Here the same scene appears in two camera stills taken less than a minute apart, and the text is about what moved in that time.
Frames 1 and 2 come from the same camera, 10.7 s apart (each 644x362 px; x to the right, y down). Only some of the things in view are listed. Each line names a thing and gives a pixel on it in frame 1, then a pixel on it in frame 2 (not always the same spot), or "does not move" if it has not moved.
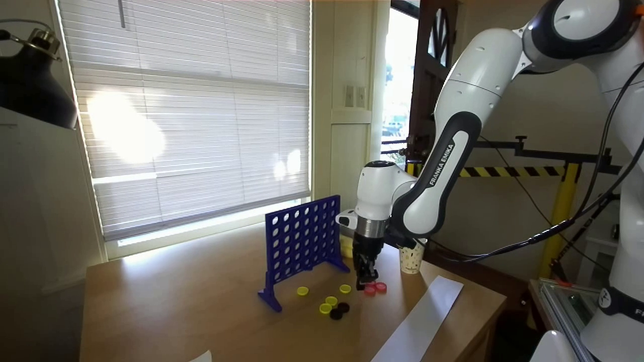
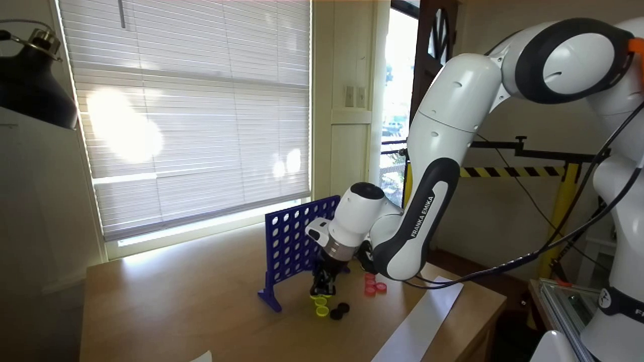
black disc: x=337 y=315 does not move
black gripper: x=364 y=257 → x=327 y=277
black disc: x=344 y=307 does not move
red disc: x=380 y=286 does not move
